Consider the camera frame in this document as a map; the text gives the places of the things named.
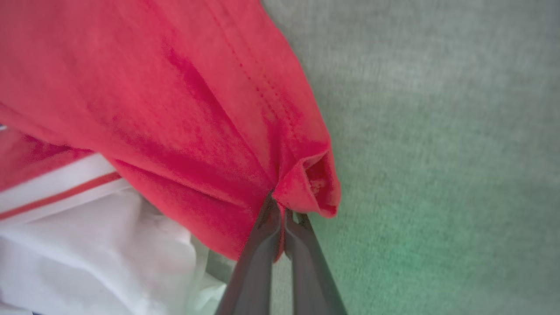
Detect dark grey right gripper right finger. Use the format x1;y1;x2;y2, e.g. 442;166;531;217
283;209;349;315

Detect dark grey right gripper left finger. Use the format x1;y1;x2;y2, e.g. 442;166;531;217
214;192;283;315

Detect red and white jersey garment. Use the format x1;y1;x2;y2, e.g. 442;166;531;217
0;0;342;315

